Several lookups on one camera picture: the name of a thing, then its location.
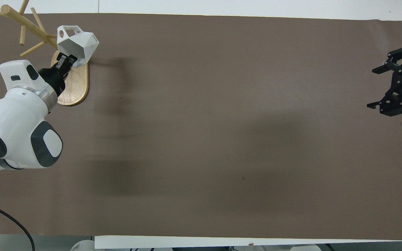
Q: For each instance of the wooden cup rack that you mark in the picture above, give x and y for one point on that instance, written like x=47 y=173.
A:
x=75 y=83

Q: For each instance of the white faceted cup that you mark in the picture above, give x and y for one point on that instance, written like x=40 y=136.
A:
x=80 y=43

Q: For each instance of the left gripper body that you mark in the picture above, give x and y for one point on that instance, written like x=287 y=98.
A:
x=55 y=79

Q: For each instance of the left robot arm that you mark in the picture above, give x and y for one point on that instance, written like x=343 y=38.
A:
x=10 y=122

